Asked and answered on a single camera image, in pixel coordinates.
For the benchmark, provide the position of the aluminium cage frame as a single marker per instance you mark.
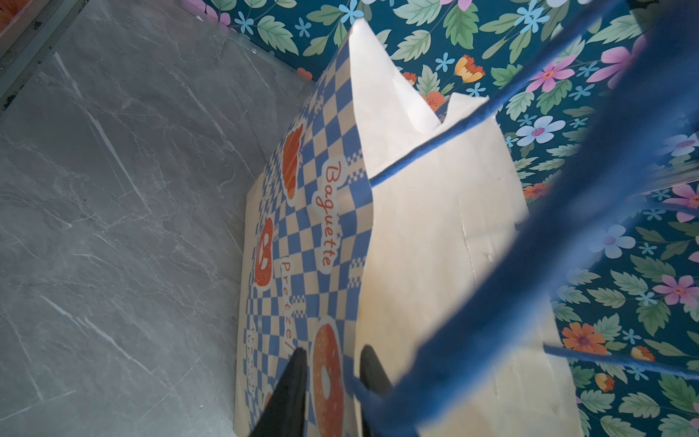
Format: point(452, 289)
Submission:
point(29, 31)

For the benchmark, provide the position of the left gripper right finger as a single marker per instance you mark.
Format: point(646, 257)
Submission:
point(375, 379)

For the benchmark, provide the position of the blue checkered paper bag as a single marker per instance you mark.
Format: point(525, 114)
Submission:
point(334, 264)

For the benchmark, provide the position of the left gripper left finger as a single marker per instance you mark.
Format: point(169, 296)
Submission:
point(284, 416)

